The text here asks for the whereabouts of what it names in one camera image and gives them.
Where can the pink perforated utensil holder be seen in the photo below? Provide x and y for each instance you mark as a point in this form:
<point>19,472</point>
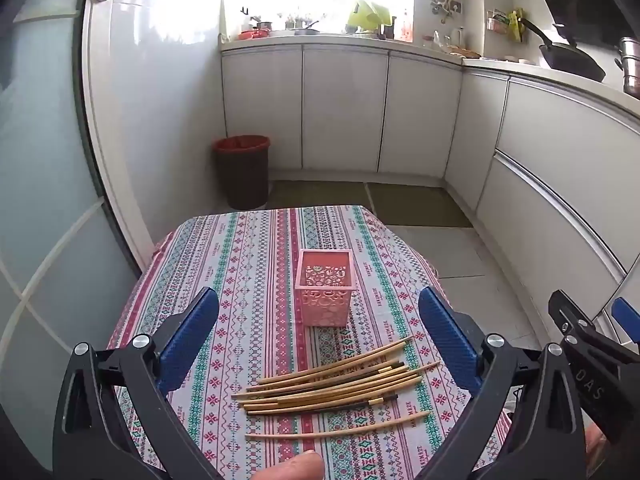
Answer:
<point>325,300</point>

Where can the person's left hand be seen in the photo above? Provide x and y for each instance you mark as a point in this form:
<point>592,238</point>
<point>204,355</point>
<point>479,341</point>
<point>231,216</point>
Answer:
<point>295,467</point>

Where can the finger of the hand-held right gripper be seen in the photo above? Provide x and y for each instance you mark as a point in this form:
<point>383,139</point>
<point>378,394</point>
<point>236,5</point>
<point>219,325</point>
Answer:
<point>627,317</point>
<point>567,315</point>

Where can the white bottle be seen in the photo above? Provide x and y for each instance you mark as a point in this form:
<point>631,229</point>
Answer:
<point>459,37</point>

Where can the stainless steel pot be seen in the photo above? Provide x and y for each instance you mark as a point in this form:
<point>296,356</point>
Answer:
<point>631,65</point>

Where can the patterned striped tablecloth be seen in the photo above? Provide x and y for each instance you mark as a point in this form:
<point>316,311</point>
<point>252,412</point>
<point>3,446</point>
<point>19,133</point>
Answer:
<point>280,260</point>

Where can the red sauce bottle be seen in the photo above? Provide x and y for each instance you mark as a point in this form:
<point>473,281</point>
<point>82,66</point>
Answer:
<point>406,27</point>

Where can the red plastic basin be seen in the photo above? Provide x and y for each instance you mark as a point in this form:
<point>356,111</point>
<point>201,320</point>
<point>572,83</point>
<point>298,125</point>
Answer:
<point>252,35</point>

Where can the dark green floor mat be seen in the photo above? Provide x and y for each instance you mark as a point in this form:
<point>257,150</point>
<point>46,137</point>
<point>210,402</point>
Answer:
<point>320,195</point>
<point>417,205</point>

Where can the white kitchen base cabinet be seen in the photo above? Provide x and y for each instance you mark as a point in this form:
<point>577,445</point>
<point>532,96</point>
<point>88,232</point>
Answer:
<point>345,110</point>

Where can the white kitchen drawer cabinet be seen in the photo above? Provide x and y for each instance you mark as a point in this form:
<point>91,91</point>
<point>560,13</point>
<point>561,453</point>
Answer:
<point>550,170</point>

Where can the black wok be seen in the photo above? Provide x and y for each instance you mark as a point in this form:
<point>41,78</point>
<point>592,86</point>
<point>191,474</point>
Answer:
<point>575,60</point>

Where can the brown trash bin red liner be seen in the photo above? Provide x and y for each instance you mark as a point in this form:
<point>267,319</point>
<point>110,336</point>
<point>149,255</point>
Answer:
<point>242,175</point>

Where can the frosted glass sliding door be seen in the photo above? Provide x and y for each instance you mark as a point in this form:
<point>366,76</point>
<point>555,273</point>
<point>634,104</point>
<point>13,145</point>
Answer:
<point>45,185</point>

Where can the slender bamboo chopstick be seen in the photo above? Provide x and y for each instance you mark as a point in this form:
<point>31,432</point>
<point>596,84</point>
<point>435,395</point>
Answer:
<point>340,430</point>

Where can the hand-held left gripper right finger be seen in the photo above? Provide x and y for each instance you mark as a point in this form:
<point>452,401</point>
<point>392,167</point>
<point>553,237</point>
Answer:
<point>447,340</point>

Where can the wall faucet pipes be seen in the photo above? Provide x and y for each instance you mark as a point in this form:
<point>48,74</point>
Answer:
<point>445,2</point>

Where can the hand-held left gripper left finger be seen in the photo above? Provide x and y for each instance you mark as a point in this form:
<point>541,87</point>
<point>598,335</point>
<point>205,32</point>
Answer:
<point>187,340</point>

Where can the person's right hand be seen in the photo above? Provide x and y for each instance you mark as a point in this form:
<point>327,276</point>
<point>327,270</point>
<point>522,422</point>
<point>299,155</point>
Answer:
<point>595,442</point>

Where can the pile of bamboo chopsticks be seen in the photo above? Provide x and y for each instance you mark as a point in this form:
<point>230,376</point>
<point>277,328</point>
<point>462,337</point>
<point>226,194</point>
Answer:
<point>330,385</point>

